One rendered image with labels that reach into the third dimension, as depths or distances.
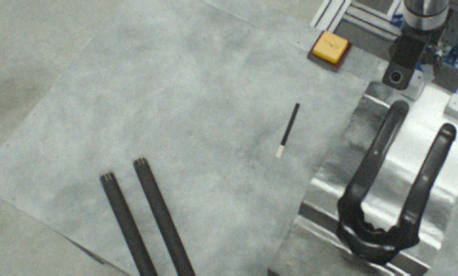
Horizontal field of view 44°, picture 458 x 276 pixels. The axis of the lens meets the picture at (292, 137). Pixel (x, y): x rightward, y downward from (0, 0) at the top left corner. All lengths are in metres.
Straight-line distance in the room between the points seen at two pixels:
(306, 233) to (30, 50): 1.63
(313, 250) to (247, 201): 0.18
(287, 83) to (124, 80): 0.37
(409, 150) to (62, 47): 1.62
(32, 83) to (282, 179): 1.40
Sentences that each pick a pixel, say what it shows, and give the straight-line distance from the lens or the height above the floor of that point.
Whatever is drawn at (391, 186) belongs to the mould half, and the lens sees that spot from 1.10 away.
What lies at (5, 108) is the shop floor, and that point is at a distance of 2.36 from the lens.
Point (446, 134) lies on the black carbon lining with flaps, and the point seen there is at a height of 0.88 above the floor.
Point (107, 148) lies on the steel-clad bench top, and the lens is 1.26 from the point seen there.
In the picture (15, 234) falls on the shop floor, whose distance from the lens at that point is 2.15.
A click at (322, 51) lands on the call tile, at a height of 0.84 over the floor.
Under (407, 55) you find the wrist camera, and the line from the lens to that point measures 1.02.
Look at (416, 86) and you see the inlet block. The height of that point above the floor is 0.95.
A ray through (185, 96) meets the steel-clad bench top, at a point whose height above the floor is 0.80.
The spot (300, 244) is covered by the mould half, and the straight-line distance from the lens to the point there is 1.09.
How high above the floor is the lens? 1.92
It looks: 66 degrees down
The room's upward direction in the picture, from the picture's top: 7 degrees clockwise
